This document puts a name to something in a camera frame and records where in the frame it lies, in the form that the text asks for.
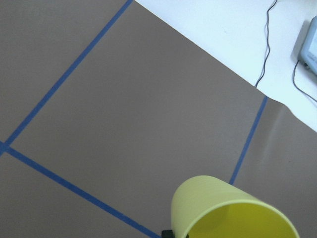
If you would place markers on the yellow plastic cup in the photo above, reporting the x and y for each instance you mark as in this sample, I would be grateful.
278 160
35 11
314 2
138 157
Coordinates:
207 207

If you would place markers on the left teach pendant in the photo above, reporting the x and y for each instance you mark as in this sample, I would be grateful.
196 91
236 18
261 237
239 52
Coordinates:
308 52

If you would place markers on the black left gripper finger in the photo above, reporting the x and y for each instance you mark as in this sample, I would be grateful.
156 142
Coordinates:
167 234

